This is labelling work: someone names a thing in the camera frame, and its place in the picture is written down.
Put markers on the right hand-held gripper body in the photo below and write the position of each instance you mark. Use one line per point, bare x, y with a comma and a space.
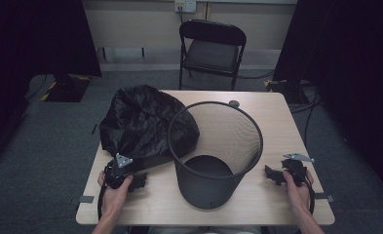
296, 167

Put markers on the black curtain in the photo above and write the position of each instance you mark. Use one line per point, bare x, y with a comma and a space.
33, 48
348, 65

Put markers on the white wall outlet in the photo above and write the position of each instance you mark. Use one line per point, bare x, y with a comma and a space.
185, 6

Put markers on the black plastic garbage bag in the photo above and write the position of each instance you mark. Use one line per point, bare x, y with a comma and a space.
140, 120

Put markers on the black folding chair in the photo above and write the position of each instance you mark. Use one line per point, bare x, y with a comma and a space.
211, 53

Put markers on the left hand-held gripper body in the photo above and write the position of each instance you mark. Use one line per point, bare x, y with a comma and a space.
116, 174

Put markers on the black mesh trash can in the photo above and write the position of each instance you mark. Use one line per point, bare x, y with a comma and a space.
208, 191

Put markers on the person's right hand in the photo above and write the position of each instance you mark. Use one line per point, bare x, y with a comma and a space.
298, 195

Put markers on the person's left hand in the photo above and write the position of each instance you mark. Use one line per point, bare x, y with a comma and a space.
112, 200

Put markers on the black stand base yellow tape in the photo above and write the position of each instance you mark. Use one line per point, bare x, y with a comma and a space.
67, 87
285, 89

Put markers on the grey tape strip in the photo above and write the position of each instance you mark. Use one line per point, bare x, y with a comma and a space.
86, 199
325, 196

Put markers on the small round grey knob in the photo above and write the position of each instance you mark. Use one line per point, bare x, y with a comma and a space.
234, 104

